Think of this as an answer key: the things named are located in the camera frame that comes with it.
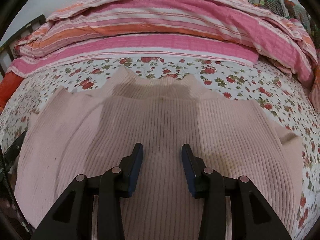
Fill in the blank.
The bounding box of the pink ribbed knit sweater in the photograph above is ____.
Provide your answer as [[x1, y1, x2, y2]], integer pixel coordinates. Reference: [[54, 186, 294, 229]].
[[15, 67, 303, 239]]

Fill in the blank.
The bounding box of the person's left hand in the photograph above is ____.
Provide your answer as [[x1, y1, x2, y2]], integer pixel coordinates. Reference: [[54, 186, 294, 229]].
[[0, 198, 22, 222]]

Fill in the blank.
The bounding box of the red orange pillow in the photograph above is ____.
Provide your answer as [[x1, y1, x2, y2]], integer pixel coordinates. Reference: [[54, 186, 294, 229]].
[[0, 72, 23, 112]]

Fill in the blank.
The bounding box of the dark wooden headboard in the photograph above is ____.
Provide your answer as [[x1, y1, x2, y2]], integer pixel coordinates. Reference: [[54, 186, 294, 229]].
[[1, 15, 46, 80]]

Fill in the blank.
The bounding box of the floral bed sheet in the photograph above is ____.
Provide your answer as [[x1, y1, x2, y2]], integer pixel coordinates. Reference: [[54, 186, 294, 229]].
[[1, 57, 319, 239]]

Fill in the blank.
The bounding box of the pink striped quilt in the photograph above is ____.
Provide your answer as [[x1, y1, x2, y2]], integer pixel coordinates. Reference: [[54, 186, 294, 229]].
[[6, 0, 319, 109]]

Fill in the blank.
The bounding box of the dark patterned blanket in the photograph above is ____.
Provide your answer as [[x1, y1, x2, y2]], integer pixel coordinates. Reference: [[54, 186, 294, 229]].
[[248, 0, 319, 48]]

